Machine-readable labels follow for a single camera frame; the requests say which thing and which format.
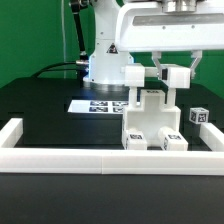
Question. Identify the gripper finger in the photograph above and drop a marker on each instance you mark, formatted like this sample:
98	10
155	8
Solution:
162	71
196	58

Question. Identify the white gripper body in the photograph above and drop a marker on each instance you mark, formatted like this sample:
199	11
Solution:
146	27

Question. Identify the white chair back frame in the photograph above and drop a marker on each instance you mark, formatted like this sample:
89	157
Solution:
173	76

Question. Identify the white chair seat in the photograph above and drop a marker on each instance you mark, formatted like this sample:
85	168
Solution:
155	110

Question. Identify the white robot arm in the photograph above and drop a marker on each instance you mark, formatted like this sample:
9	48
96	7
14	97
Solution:
106	63

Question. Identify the white tagged cube right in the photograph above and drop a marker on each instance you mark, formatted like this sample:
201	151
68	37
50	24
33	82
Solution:
198	115

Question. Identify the white flat tag board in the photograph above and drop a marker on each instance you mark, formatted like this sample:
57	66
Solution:
97	106

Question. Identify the white U-shaped boundary fence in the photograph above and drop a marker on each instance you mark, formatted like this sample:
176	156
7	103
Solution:
78	161

